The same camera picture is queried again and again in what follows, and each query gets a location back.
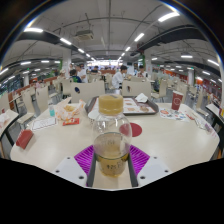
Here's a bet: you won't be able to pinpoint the red paper drink cup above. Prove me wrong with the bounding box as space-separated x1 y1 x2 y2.
171 90 185 112

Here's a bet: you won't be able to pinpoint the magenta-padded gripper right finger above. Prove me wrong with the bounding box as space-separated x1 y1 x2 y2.
127 144 174 188

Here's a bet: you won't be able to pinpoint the white printed card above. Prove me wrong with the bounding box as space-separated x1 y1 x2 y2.
30 116 58 132

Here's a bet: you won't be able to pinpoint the black-edged white table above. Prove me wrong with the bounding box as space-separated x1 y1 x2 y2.
0 109 20 159
205 103 224 158

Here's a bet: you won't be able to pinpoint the beige chair with oval hole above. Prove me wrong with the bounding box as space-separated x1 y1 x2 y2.
121 80 153 99
70 81 106 104

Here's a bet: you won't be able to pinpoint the ceiling air conditioner unit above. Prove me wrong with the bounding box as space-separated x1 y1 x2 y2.
73 29 95 42

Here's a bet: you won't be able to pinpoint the pale printed paper sheet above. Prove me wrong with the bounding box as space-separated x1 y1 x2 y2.
194 118 215 137

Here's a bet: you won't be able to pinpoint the group of beige chairs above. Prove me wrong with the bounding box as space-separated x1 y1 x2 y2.
0 71 214 129

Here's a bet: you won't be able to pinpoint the colourful sticker sheet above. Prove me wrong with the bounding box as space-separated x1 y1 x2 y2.
159 108 190 122

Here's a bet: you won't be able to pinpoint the small blue sanitizer bottle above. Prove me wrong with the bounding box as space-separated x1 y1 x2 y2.
48 101 56 118

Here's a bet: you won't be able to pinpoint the dark plastic food tray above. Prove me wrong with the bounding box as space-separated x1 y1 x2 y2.
84 95 160 116

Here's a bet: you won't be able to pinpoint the clear bottle with tan cap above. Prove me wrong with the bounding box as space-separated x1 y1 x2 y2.
91 93 133 178

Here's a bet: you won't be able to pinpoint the group of ceiling lights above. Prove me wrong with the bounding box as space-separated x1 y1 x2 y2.
0 11 221 84

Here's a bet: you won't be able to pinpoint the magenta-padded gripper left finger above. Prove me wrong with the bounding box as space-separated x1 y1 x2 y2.
52 144 98 188

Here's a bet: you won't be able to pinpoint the red sauce packet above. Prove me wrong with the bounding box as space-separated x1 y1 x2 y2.
62 117 81 127

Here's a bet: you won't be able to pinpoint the flat round red coaster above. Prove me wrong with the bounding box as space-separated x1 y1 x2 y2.
120 122 143 138

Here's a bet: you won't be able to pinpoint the paper food bag with fries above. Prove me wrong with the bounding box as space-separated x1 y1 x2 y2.
54 97 87 122

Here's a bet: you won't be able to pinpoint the printed paper tray liner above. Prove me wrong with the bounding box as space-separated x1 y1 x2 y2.
122 97 152 114

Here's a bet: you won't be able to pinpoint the person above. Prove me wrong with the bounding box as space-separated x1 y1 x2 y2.
111 65 129 91
69 68 83 84
137 64 149 78
76 63 89 84

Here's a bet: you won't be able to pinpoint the crumpled white napkin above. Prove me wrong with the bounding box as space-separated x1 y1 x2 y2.
134 92 149 104

